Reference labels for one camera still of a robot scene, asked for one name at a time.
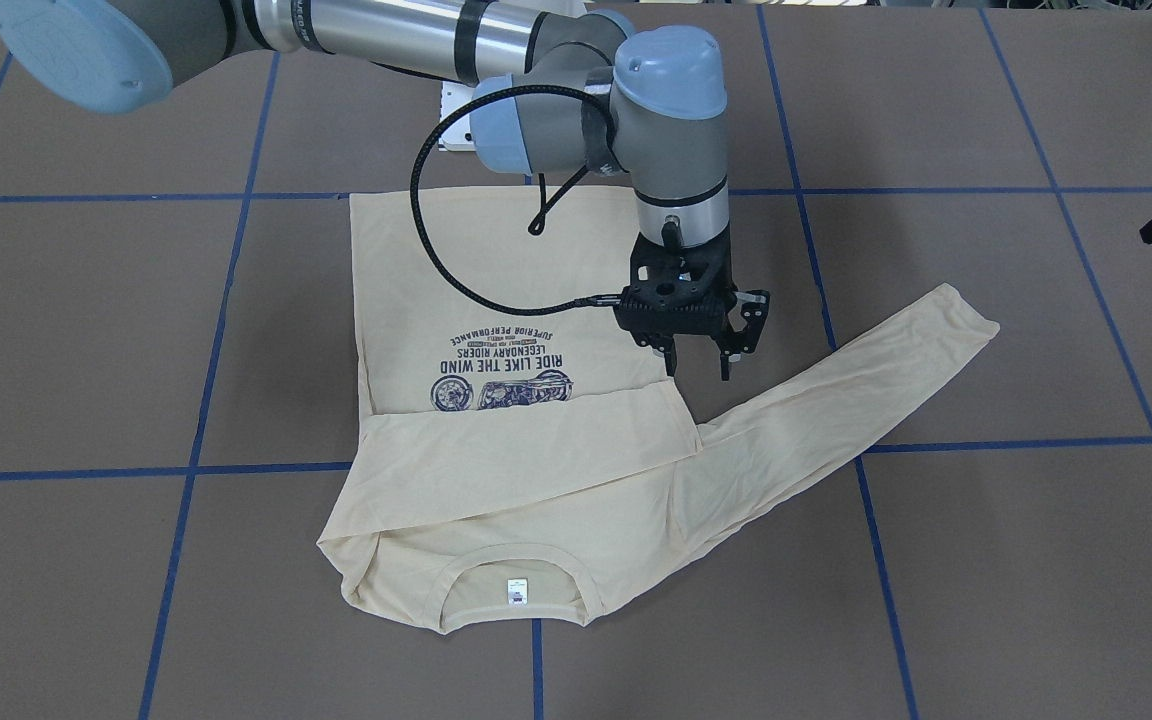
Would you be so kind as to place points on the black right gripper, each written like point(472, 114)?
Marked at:
point(751, 312)

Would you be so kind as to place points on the cream long-sleeve printed shirt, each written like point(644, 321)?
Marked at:
point(547, 467)

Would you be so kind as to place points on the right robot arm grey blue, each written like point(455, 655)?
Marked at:
point(586, 95)

